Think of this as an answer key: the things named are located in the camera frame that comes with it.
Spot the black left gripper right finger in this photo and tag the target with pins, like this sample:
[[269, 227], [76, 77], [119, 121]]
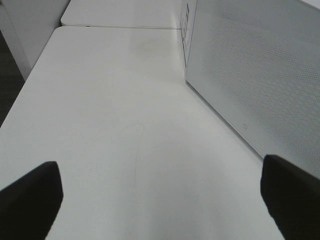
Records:
[[292, 198]]

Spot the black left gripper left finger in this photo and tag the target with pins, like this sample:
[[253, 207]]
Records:
[[29, 205]]

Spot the white microwave door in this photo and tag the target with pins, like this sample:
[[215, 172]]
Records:
[[257, 63]]

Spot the white microwave oven body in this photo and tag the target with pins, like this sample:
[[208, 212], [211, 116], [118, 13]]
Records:
[[186, 23]]

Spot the white adjacent table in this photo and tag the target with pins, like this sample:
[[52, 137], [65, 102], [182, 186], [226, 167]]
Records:
[[151, 14]]

